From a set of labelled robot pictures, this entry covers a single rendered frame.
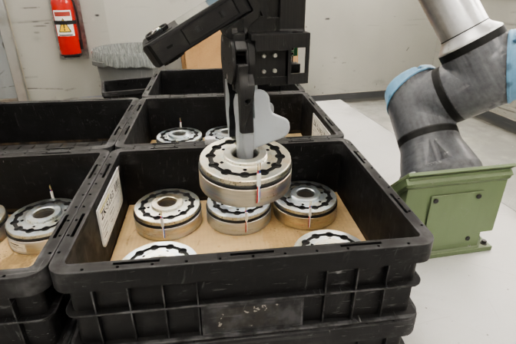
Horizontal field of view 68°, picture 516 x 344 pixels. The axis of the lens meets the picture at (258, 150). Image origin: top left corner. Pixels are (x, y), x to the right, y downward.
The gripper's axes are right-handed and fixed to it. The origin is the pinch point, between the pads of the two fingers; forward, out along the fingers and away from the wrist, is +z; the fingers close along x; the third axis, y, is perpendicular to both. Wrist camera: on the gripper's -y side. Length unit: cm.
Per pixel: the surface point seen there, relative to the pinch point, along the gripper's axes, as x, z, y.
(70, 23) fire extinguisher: 297, 14, -70
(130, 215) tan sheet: 15.7, 16.7, -15.1
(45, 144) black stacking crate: 52, 17, -36
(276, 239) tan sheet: 3.6, 16.8, 6.3
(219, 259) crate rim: -10.7, 6.6, -4.2
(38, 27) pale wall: 314, 18, -97
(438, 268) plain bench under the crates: 4.3, 29.9, 37.6
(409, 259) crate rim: -13.6, 8.5, 15.6
